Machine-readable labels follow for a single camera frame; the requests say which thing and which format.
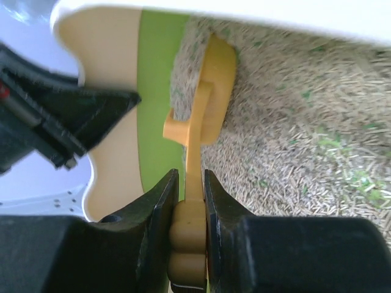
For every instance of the yellow litter scoop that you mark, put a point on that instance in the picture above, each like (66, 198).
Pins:
(187, 261)

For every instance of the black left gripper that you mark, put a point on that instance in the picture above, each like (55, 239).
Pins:
(30, 93)

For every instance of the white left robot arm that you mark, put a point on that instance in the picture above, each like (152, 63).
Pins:
(49, 124)

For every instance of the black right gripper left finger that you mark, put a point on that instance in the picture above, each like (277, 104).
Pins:
(127, 251)

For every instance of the beige litter box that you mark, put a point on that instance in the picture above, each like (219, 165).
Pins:
(123, 47)

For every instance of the beige cat litter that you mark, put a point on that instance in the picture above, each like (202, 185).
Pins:
(307, 130)

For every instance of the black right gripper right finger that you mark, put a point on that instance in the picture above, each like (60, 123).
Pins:
(249, 253)

